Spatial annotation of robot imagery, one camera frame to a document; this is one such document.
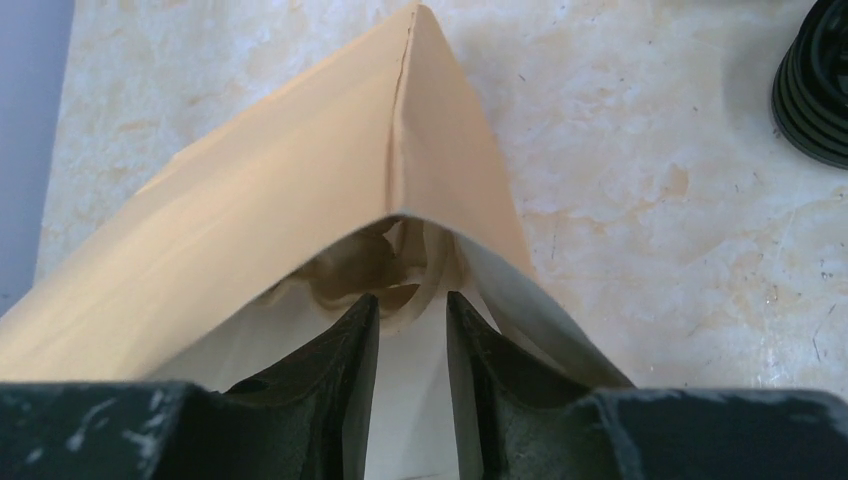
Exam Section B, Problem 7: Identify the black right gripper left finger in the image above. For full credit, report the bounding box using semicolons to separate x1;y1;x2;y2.
1;294;379;479

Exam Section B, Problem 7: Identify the brown paper bag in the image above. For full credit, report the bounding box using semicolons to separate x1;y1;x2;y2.
1;2;628;479

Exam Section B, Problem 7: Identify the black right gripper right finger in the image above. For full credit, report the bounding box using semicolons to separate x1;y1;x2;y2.
446;292;847;479

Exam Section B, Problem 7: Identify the stack of black lids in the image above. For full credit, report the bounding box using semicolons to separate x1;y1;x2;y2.
771;0;847;169

